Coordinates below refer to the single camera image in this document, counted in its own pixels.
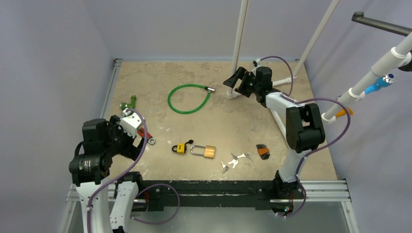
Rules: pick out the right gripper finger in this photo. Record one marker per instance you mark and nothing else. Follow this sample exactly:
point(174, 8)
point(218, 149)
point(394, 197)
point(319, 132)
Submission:
point(240, 73)
point(231, 82)

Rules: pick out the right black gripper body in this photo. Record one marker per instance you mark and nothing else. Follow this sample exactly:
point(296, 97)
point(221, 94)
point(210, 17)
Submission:
point(245, 83)

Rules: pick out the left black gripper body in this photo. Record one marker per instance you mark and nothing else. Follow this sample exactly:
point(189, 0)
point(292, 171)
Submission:
point(121, 142)

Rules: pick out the large brass padlock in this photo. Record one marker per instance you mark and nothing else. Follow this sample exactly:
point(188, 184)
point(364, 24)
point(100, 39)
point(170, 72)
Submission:
point(204, 151)

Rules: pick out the black headed key bunch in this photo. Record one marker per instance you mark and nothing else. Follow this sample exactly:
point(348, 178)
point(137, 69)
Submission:
point(234, 161)

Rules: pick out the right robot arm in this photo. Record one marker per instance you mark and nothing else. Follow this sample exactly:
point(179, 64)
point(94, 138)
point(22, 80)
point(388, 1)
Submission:
point(304, 128)

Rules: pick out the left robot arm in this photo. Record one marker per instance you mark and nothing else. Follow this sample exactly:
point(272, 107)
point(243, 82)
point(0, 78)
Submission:
point(106, 204)

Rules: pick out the orange hex key set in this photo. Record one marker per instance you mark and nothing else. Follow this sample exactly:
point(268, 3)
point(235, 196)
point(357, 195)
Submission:
point(263, 151)

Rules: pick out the small yellow padlock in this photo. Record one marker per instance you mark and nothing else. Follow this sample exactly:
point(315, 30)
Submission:
point(181, 148)

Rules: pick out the orange faucet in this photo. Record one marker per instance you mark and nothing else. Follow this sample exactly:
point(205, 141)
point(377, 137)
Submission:
point(342, 112)

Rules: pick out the black overhead bar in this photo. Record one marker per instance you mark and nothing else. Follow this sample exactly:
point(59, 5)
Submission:
point(359, 17)

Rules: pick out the blue faucet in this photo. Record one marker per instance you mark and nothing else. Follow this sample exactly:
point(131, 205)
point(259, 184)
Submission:
point(381, 82)

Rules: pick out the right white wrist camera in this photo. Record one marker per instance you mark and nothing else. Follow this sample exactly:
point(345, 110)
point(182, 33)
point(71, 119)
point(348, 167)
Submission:
point(257, 62)

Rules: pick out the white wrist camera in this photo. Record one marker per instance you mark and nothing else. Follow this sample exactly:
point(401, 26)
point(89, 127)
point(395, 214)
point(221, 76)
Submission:
point(257, 62)
point(131, 122)

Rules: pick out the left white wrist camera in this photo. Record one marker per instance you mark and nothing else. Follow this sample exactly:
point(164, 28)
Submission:
point(131, 122)

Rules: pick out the green cable lock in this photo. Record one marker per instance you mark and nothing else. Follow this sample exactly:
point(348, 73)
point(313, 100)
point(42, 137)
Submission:
point(195, 98)

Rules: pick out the green hose nozzle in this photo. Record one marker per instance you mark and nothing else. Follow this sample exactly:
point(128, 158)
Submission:
point(128, 103)

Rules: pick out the white pvc pipe frame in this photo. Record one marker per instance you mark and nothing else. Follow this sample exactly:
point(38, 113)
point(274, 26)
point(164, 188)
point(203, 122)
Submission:
point(396, 57)

